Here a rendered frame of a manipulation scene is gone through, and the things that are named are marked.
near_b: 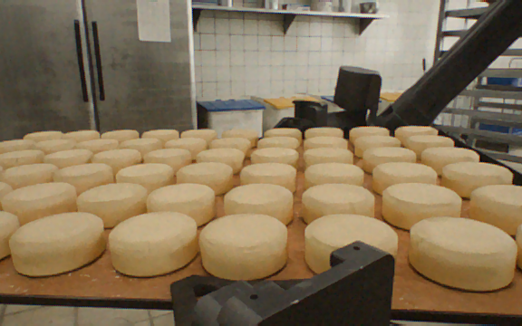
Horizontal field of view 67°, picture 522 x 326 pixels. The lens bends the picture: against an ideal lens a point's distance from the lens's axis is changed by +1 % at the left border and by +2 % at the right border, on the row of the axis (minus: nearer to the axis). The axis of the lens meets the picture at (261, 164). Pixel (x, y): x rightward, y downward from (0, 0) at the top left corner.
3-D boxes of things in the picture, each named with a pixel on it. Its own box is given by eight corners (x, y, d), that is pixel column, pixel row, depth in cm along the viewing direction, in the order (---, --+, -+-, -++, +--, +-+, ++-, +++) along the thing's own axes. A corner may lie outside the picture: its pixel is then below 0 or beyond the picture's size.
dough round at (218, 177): (244, 189, 35) (243, 167, 35) (196, 203, 32) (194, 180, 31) (214, 177, 39) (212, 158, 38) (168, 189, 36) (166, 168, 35)
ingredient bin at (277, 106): (276, 183, 361) (277, 100, 341) (249, 167, 417) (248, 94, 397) (324, 176, 384) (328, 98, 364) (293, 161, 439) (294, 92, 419)
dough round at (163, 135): (181, 141, 57) (180, 129, 57) (178, 148, 52) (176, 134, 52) (147, 143, 57) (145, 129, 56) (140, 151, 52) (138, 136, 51)
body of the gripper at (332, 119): (289, 100, 61) (321, 96, 66) (288, 162, 64) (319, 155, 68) (319, 103, 56) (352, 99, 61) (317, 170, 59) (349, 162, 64)
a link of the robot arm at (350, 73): (401, 156, 61) (395, 138, 69) (421, 82, 57) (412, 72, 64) (324, 142, 63) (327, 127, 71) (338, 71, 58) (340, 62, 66)
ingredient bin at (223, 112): (211, 192, 335) (207, 103, 315) (189, 174, 390) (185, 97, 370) (265, 184, 359) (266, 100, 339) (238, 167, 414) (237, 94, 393)
